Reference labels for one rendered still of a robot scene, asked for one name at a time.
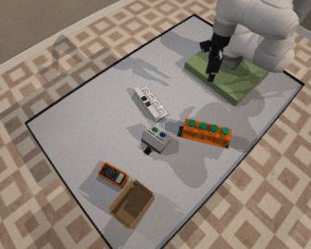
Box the orange digital multimeter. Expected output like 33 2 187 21
98 162 129 188

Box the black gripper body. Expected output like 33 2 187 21
211 32 231 56

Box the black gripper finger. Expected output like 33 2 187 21
207 48 224 82
205 48 214 74

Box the brown cardboard box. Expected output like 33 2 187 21
108 178 155 229

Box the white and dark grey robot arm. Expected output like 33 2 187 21
212 0 311 73

